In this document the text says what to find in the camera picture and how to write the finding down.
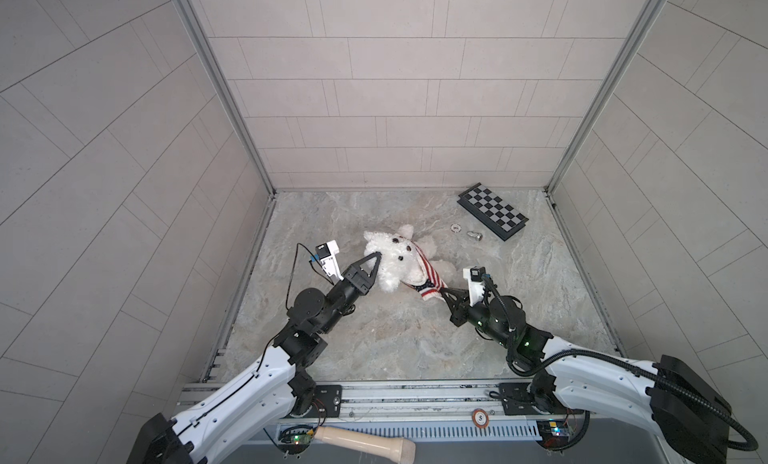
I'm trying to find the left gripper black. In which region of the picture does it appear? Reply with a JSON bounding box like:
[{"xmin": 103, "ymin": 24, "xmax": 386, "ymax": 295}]
[{"xmin": 311, "ymin": 255, "xmax": 378, "ymax": 338}]

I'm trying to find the red white striped sweater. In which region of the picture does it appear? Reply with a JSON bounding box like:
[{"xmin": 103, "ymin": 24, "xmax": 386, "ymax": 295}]
[{"xmin": 402, "ymin": 242, "xmax": 447, "ymax": 302}]

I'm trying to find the aluminium front rail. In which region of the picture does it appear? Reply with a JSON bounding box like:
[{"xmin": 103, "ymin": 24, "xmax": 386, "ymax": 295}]
[{"xmin": 161, "ymin": 376, "xmax": 679, "ymax": 444}]

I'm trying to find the left green circuit board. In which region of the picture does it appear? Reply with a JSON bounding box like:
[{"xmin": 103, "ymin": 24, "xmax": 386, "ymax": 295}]
[{"xmin": 277, "ymin": 424, "xmax": 316, "ymax": 455}]

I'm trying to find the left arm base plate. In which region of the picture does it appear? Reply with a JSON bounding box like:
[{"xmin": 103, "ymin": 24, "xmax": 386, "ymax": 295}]
[{"xmin": 301, "ymin": 384, "xmax": 343, "ymax": 419}]

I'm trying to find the green circuit board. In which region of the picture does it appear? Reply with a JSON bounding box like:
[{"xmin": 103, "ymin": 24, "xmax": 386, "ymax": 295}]
[
  {"xmin": 277, "ymin": 424, "xmax": 316, "ymax": 455},
  {"xmin": 536, "ymin": 420, "xmax": 571, "ymax": 449}
]

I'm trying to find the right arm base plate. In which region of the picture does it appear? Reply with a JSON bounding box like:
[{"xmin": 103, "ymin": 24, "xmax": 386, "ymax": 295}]
[{"xmin": 497, "ymin": 382, "xmax": 539, "ymax": 416}]

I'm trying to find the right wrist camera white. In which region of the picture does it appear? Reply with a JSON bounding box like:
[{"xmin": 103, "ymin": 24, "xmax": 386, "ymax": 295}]
[{"xmin": 463, "ymin": 267, "xmax": 486, "ymax": 307}]

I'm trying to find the round red white sticker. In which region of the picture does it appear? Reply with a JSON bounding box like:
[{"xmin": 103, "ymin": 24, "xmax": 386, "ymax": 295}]
[{"xmin": 472, "ymin": 408, "xmax": 489, "ymax": 429}]

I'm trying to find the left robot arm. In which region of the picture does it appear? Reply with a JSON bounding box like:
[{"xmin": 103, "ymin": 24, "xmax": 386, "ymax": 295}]
[{"xmin": 127, "ymin": 252, "xmax": 381, "ymax": 463}]

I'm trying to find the right green circuit board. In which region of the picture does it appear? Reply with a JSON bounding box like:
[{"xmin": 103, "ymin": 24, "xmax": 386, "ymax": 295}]
[{"xmin": 536, "ymin": 420, "xmax": 571, "ymax": 449}]

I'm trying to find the beige wooden handle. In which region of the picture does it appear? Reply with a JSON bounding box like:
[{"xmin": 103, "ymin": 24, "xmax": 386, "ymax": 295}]
[{"xmin": 314, "ymin": 426, "xmax": 416, "ymax": 464}]

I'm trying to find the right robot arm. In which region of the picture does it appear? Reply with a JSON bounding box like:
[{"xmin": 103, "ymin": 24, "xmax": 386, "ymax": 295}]
[{"xmin": 440, "ymin": 288, "xmax": 759, "ymax": 463}]

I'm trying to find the white teddy bear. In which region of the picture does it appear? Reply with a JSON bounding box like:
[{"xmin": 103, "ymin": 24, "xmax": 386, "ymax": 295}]
[{"xmin": 363, "ymin": 225, "xmax": 457, "ymax": 293}]

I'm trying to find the black white checkerboard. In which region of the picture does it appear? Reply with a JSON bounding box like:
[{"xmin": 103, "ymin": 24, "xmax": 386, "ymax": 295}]
[{"xmin": 458, "ymin": 183, "xmax": 528, "ymax": 241}]

